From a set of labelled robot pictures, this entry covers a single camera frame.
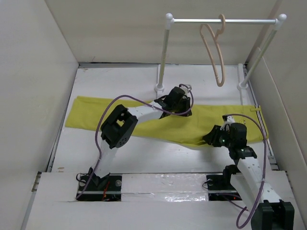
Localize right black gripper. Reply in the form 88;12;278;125
201;125;234;149

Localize yellow-green trousers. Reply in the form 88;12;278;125
65;96;269;147

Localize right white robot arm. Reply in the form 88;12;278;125
203;122;295;230

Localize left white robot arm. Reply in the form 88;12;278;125
89;84;194;190

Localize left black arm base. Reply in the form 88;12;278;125
76;168;122;202

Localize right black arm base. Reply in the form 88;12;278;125
202;165;242;201

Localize wooden clothes hanger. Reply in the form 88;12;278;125
199;13;226;87

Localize white clothes rack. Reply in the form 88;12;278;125
154;13;287;96

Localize silver tape strip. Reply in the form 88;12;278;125
121;173;209;202

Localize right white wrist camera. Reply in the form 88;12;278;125
220;115;236;131

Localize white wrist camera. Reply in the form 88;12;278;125
179;84;192;95
220;115;236;131

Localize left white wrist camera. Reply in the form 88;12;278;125
179;84;192;95

